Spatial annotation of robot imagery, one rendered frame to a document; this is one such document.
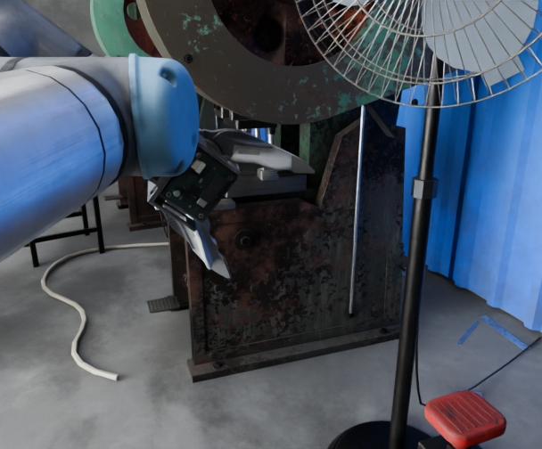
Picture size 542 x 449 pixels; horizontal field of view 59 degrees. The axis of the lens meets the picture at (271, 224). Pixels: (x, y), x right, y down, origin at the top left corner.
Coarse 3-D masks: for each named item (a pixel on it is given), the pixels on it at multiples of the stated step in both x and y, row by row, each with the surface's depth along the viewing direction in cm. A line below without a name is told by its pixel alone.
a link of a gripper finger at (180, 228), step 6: (168, 210) 50; (180, 210) 50; (168, 216) 50; (168, 222) 50; (174, 222) 50; (174, 228) 51; (180, 228) 51; (180, 234) 52; (186, 234) 51; (186, 240) 52; (192, 246) 52
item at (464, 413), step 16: (432, 400) 51; (448, 400) 51; (464, 400) 51; (480, 400) 51; (432, 416) 49; (448, 416) 49; (464, 416) 49; (480, 416) 49; (496, 416) 49; (448, 432) 47; (464, 432) 47; (480, 432) 47; (496, 432) 48; (464, 448) 50
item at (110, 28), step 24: (96, 0) 260; (120, 0) 265; (96, 24) 264; (120, 24) 268; (120, 48) 272; (144, 48) 284; (216, 120) 327; (120, 192) 364; (144, 192) 324; (144, 216) 329
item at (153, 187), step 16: (208, 144) 48; (208, 160) 43; (224, 160) 43; (160, 176) 42; (176, 176) 42; (192, 176) 42; (208, 176) 43; (224, 176) 43; (160, 192) 43; (176, 192) 42; (192, 192) 43; (208, 192) 43; (224, 192) 44; (160, 208) 43; (192, 208) 44; (208, 208) 44; (192, 224) 45
